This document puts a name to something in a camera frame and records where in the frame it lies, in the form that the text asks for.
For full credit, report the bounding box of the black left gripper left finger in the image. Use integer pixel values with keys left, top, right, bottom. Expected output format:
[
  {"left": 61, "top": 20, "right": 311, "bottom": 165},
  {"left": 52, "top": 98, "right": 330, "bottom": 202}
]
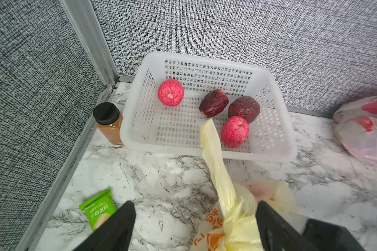
[{"left": 75, "top": 201, "right": 136, "bottom": 251}]

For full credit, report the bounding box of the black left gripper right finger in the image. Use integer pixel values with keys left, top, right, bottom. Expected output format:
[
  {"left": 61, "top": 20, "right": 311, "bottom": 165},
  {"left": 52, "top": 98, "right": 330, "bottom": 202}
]
[{"left": 256, "top": 201, "right": 364, "bottom": 251}]

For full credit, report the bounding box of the pink wrinkled fruit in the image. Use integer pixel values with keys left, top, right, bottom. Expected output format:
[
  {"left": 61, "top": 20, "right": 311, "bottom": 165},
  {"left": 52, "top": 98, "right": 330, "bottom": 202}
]
[
  {"left": 221, "top": 116, "right": 250, "bottom": 149},
  {"left": 158, "top": 79, "right": 184, "bottom": 107}
]

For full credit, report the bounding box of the dark purple fruit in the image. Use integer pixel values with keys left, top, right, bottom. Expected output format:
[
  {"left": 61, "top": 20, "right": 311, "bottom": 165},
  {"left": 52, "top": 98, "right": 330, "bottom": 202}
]
[
  {"left": 228, "top": 96, "right": 261, "bottom": 124},
  {"left": 199, "top": 89, "right": 229, "bottom": 118}
]

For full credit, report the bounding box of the yellow plastic bag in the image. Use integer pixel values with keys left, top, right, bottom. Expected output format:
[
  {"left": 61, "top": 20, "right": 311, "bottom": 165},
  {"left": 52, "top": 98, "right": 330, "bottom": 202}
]
[{"left": 190, "top": 119, "right": 298, "bottom": 251}]

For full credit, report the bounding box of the pink plastic bag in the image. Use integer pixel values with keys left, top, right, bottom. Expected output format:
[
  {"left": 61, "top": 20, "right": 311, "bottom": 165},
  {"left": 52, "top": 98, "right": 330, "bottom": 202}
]
[{"left": 333, "top": 96, "right": 377, "bottom": 167}]

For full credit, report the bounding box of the green snack packet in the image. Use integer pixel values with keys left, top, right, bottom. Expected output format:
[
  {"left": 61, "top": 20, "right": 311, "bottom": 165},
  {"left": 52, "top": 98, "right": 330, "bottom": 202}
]
[{"left": 79, "top": 188, "right": 117, "bottom": 232}]

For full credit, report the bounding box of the spice jar black lid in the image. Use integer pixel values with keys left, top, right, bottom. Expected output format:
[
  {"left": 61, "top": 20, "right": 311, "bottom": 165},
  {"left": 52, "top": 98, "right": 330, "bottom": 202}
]
[{"left": 93, "top": 102, "right": 123, "bottom": 145}]

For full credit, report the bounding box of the white plastic basket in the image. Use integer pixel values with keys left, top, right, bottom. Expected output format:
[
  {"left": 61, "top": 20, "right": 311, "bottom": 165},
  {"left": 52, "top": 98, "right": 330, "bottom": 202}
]
[{"left": 120, "top": 52, "right": 297, "bottom": 162}]

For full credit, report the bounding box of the aluminium frame rail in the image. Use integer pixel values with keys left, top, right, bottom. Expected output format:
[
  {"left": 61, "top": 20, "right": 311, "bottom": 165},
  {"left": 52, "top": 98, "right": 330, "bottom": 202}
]
[{"left": 16, "top": 1, "right": 119, "bottom": 251}]

